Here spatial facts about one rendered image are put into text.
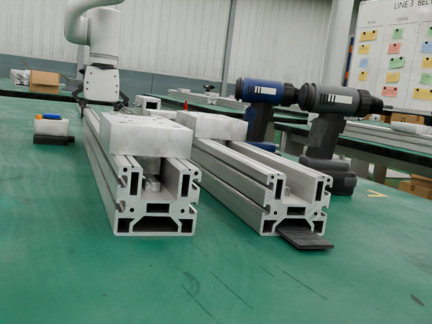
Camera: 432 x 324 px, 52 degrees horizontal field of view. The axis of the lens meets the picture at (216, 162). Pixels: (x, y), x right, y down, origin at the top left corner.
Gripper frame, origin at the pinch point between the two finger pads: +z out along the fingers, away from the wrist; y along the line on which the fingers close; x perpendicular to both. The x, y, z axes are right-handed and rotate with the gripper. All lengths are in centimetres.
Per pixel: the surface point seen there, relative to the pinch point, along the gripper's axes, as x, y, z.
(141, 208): 86, 2, 2
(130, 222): 85, 3, 4
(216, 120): 53, -18, -7
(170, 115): 5.5, -20.2, -3.5
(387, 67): -198, -262, -50
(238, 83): 37.1, -28.1, -15.0
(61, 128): 21.6, 10.6, 1.1
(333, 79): -640, -500, -58
